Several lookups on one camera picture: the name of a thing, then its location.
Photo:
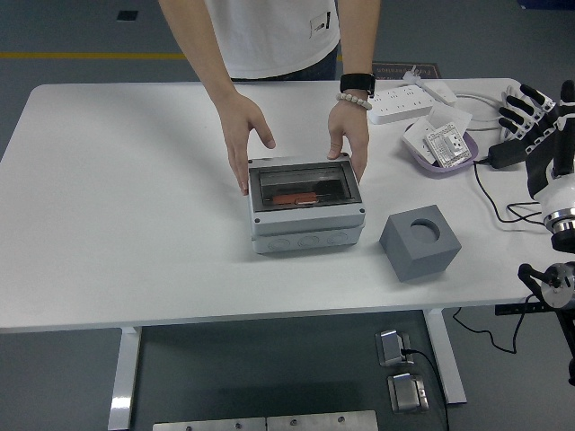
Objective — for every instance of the white power strip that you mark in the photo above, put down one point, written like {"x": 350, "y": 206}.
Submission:
{"x": 400, "y": 105}

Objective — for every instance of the dark floor sign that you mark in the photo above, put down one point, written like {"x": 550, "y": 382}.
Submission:
{"x": 395, "y": 69}

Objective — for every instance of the packaged wall socket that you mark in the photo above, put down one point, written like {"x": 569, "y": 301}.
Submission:
{"x": 447, "y": 143}

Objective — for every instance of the grey plastic junction box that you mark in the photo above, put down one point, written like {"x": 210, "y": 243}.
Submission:
{"x": 310, "y": 229}

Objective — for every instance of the blue object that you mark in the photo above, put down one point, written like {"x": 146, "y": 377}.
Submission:
{"x": 550, "y": 3}

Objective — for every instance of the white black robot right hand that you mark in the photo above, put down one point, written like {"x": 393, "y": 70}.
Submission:
{"x": 545, "y": 148}

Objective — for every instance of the grey cube holder block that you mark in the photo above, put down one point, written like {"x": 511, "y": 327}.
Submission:
{"x": 418, "y": 260}

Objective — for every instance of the person's left forearm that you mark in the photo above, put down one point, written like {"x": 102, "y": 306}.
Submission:
{"x": 359, "y": 40}

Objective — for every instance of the black floor hatch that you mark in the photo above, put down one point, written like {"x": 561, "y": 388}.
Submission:
{"x": 126, "y": 14}

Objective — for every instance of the orange cylindrical battery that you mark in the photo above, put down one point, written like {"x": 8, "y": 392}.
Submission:
{"x": 287, "y": 199}

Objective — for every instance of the black under-table bracket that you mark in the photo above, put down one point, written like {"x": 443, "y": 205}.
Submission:
{"x": 516, "y": 309}

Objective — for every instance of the metal floor socket box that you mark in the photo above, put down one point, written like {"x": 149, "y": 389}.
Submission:
{"x": 404, "y": 393}
{"x": 390, "y": 346}

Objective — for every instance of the white power plug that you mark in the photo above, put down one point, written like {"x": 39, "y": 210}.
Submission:
{"x": 413, "y": 74}

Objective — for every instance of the person's right hand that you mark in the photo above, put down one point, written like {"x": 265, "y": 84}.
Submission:
{"x": 242, "y": 123}

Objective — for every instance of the person's right forearm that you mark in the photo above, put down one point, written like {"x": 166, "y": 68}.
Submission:
{"x": 197, "y": 49}

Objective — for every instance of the purple plastic tray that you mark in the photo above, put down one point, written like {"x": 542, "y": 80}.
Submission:
{"x": 427, "y": 166}

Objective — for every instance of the grey metal plate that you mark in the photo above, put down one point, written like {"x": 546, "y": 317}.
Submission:
{"x": 206, "y": 425}
{"x": 323, "y": 422}

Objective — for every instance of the black smartwatch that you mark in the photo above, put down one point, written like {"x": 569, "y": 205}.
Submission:
{"x": 357, "y": 83}

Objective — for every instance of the white table leg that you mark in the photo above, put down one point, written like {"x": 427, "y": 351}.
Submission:
{"x": 125, "y": 372}
{"x": 449, "y": 359}

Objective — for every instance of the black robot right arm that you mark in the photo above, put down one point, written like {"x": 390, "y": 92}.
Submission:
{"x": 563, "y": 242}

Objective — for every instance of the person's left hand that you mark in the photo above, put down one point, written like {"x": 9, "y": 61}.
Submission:
{"x": 350, "y": 130}

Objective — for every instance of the black power adapter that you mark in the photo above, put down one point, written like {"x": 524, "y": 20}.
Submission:
{"x": 505, "y": 155}

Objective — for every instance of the smoky transparent box lid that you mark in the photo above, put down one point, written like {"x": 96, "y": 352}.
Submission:
{"x": 305, "y": 179}

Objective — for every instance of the white socket box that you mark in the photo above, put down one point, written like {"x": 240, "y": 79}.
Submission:
{"x": 414, "y": 140}

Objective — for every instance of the white flat adapter block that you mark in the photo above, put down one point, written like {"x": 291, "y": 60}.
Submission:
{"x": 442, "y": 93}

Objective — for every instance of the person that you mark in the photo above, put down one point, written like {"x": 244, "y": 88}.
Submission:
{"x": 269, "y": 31}

